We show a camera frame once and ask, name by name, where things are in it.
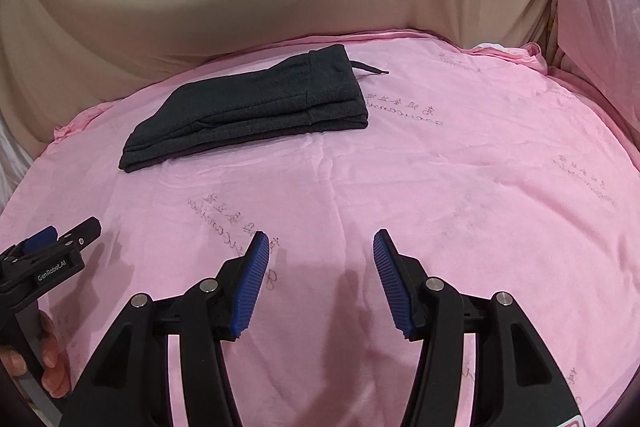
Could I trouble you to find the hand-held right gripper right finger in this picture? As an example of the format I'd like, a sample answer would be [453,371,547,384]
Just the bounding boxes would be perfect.
[373,229,587,427]

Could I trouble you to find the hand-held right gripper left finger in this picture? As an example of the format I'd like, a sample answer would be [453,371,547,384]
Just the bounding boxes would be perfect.
[61,231,270,427]

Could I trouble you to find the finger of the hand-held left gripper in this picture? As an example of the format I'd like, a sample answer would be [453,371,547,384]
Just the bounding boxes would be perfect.
[21,226,59,255]
[56,216,103,251]

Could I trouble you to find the dark grey pants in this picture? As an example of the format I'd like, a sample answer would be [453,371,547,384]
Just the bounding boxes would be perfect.
[118,44,391,174]

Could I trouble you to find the person's left hand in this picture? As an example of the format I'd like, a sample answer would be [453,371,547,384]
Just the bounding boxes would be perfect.
[0,309,74,401]

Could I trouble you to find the white cloth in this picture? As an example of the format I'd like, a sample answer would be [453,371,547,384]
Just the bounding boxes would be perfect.
[0,111,37,204]

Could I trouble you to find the pink printed sheet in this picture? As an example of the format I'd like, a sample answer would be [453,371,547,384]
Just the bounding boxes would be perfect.
[0,29,640,427]

